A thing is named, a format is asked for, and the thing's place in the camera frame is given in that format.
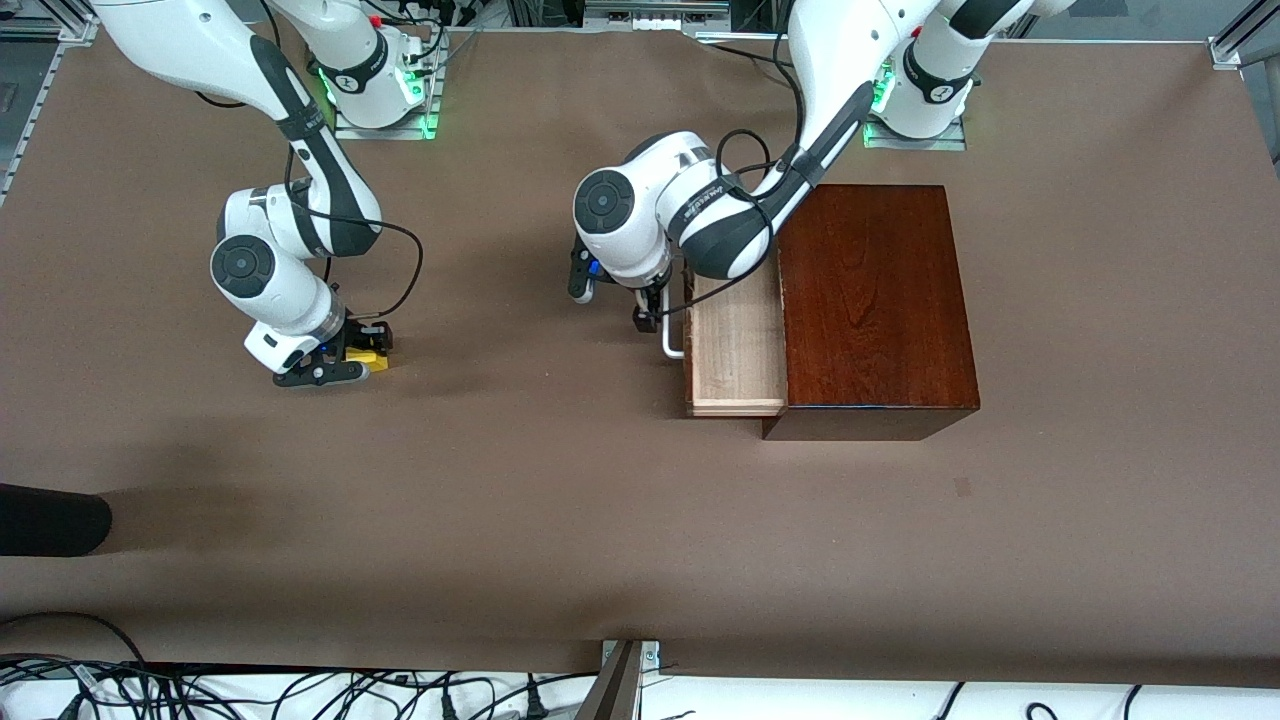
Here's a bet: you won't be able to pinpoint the dark brown wooden cabinet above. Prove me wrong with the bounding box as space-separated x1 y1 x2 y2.
762 184 981 442

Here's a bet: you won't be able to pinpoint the black round-ended cylinder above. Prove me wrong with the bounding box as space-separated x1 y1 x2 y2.
0 484 113 557

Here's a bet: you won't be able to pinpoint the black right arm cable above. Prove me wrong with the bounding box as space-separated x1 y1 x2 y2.
284 148 425 323

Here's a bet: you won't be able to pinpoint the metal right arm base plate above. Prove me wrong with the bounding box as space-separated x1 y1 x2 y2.
333 45 447 142

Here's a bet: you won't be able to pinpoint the thin black cable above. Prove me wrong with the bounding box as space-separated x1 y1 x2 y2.
700 40 796 73

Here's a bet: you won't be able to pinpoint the metal rail with sockets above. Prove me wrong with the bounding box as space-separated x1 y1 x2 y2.
583 0 731 33

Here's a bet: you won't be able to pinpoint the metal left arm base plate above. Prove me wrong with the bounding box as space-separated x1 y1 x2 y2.
862 115 968 152

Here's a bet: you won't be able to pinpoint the black floor cable arc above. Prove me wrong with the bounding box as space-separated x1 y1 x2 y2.
0 612 149 669

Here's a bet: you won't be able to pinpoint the tangled black cables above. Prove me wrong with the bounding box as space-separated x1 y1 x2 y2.
0 655 601 720

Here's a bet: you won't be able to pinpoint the aluminium frame rail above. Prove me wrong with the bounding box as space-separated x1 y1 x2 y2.
1207 0 1280 71
0 20 101 207

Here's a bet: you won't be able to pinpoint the grey metal bracket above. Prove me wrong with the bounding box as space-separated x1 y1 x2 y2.
575 640 662 720

